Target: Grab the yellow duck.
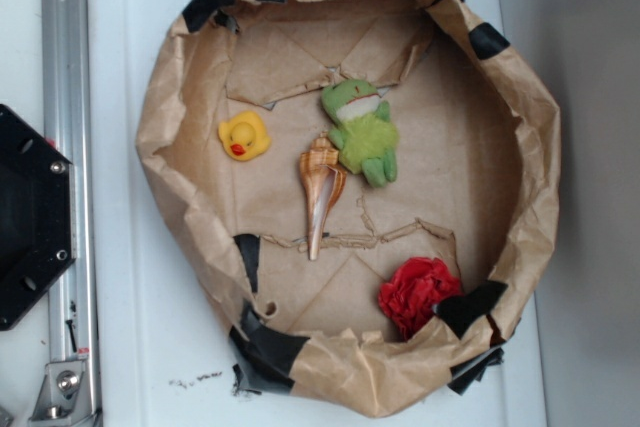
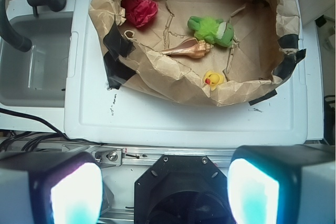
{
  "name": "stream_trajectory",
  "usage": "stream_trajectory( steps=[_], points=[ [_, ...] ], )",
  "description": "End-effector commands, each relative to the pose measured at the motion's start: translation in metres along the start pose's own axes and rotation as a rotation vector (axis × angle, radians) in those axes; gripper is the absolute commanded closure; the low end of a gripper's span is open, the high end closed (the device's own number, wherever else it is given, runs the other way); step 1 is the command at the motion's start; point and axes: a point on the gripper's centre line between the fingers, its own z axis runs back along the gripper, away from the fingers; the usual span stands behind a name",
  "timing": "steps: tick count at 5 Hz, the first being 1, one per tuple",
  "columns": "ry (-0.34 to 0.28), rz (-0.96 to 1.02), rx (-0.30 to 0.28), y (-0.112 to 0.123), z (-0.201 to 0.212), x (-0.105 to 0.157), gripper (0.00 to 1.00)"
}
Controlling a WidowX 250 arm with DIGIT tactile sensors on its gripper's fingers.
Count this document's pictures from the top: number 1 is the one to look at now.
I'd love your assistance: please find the yellow rubber duck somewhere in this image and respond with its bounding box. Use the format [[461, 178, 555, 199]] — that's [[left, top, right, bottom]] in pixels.
[[218, 111, 272, 161]]

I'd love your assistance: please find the brown spiral conch shell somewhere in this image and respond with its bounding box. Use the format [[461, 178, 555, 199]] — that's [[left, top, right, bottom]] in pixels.
[[299, 132, 347, 261]]

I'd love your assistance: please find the green plush frog toy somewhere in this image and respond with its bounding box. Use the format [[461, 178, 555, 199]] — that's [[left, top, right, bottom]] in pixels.
[[321, 79, 399, 188]]

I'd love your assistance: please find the red crumpled plastic flower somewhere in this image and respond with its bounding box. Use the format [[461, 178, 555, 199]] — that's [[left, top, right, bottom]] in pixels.
[[378, 257, 462, 341]]

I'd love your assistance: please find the white plastic tray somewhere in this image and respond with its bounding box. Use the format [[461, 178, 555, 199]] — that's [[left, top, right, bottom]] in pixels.
[[89, 0, 516, 426]]

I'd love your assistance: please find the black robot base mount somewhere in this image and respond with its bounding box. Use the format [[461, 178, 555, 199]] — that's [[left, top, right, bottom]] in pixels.
[[1, 105, 75, 331]]

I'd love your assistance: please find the aluminium extrusion rail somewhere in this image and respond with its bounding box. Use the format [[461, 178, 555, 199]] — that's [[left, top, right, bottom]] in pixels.
[[42, 0, 103, 426]]

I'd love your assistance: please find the metal corner bracket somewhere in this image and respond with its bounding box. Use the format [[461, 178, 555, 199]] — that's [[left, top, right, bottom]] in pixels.
[[28, 360, 92, 426]]

